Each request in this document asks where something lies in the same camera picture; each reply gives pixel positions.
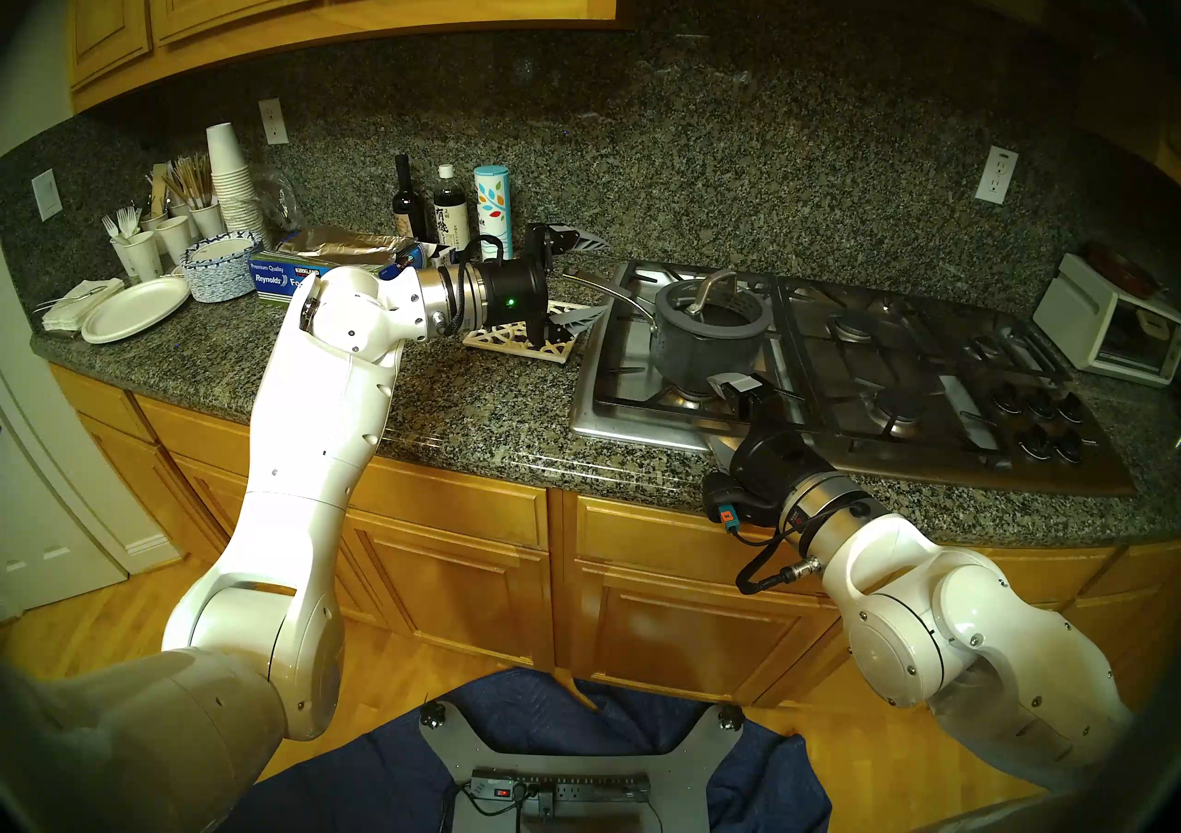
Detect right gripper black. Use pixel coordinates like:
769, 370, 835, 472
707, 368, 833, 525

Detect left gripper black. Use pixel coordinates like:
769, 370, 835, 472
480, 222, 613, 350

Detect dark grey saucepan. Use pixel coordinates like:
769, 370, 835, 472
561, 270, 774, 400

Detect pot lid with handle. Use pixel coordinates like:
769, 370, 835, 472
657, 268, 772, 336

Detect white lattice trivet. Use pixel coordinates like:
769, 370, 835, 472
461, 298, 591, 364

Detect light blue leaf-print canister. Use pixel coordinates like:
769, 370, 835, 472
474, 165, 514, 262

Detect stainless steel gas cooktop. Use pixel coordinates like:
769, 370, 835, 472
569, 261, 1138, 498

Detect dark sauce bottle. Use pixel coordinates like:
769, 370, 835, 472
434, 163, 471, 253

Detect dark wine bottle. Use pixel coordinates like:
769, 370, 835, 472
393, 153, 427, 242

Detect crumpled aluminium foil sheet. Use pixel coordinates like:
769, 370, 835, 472
277, 225, 416, 268

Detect wooden lower cabinets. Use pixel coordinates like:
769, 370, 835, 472
51, 361, 1181, 721

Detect blue aluminium foil box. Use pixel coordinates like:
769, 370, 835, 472
247, 243, 436, 303

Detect clear plastic bag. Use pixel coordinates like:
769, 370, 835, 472
254, 172, 305, 232

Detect white toaster oven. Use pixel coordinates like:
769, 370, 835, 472
1032, 253, 1181, 387

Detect stack of blue patterned bowls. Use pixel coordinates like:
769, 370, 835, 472
182, 230, 267, 304

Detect stack of white paper cups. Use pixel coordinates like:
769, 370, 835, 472
205, 123, 268, 237

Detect bundle of wooden sticks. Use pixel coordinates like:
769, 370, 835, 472
166, 153, 215, 209

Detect red frying pan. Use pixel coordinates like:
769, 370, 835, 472
1081, 241, 1165, 299

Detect black power strip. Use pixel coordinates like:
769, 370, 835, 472
471, 771, 651, 803

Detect white paper plate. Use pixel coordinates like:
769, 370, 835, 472
81, 276, 192, 345

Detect stack of white napkins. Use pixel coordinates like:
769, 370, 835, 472
42, 278, 125, 332

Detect dark blue blanket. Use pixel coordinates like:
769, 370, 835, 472
221, 667, 831, 833

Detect black wrist camera orange connector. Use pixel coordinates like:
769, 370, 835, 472
701, 470, 781, 539

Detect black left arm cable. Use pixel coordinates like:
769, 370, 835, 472
434, 234, 507, 339

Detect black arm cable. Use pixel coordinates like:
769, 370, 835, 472
434, 234, 507, 339
735, 531, 822, 595

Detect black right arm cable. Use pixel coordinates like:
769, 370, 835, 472
735, 531, 822, 595

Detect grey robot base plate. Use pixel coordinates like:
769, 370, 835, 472
420, 700, 746, 833

